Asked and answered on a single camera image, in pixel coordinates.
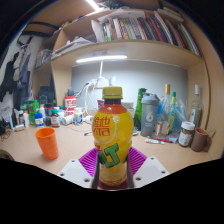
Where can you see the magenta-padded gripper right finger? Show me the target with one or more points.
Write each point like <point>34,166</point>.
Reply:
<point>151,170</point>

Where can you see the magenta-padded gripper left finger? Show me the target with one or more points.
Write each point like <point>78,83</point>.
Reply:
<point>75,171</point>

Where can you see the yellow iced tea bottle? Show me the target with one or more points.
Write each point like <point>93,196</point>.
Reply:
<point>112,133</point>

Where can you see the white tube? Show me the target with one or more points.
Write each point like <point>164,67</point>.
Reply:
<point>155,141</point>

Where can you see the orange plastic cup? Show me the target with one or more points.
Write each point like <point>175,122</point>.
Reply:
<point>47,143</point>

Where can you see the brown jar with white lid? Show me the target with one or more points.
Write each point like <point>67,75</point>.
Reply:
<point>186,135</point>

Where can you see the grey shaker bottle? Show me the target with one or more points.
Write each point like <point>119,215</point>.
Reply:
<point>150,116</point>

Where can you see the dark jar with green cap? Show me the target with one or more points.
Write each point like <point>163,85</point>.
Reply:
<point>55,119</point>

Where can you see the brown mug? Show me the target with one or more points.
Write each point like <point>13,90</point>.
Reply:
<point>200,140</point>

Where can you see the clear bottle with green cap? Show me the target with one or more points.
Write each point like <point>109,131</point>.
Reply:
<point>172,115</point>

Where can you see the white bottle with blue label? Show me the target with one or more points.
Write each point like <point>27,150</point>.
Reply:
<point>39,120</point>

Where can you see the green glass bottle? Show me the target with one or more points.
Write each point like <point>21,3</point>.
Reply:
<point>138,106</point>

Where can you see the white and blue carton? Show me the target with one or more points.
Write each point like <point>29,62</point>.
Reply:
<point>128,108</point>

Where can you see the red and white can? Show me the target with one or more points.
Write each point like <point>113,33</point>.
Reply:
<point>70,105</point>

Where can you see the magenta pouch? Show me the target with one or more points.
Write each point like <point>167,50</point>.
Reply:
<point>100,104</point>

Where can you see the tall clear glass bottle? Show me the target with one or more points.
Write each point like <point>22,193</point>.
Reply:
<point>196,111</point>

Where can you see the dark hanging clothes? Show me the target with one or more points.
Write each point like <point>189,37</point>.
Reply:
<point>16,76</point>

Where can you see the under-shelf light strip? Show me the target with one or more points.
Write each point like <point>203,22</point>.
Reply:
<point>101,59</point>

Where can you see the ceiling light tube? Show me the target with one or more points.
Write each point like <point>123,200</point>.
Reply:
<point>93,4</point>

